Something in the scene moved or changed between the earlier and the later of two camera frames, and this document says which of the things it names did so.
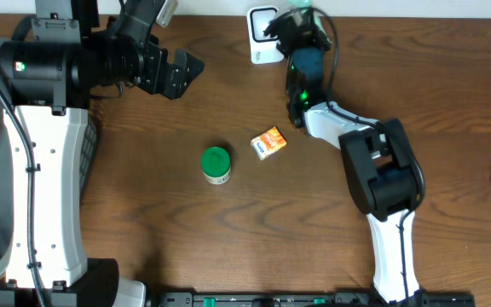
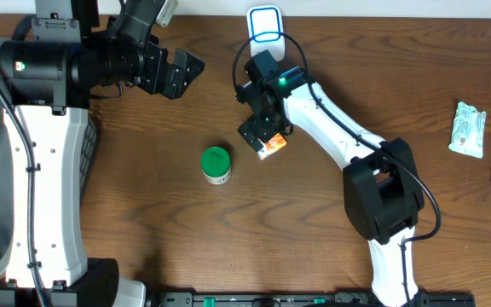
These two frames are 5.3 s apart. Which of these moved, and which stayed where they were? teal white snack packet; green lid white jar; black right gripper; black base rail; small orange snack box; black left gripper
Moved: black right gripper; teal white snack packet
Stayed: black left gripper; black base rail; green lid white jar; small orange snack box
